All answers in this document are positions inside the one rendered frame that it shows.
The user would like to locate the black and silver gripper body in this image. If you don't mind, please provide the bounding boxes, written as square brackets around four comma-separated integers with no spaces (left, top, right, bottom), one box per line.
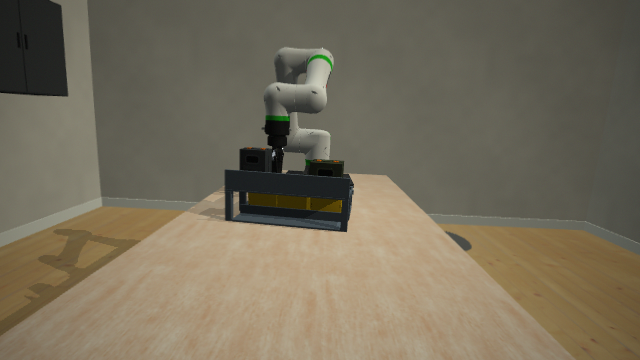
[267,136,287,160]

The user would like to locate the dark grey case with orange patches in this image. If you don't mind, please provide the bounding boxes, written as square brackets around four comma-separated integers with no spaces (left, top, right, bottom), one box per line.
[240,147,272,173]

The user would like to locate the dark green case with orange latches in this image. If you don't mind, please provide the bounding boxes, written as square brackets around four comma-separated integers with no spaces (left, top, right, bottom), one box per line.
[309,159,344,178]

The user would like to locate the yellow open-front bin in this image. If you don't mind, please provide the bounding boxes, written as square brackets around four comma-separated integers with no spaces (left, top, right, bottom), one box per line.
[248,193,277,207]
[277,195,310,210]
[310,198,342,212]

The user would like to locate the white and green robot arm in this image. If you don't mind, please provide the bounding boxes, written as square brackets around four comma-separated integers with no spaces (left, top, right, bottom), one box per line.
[262,47,334,175]

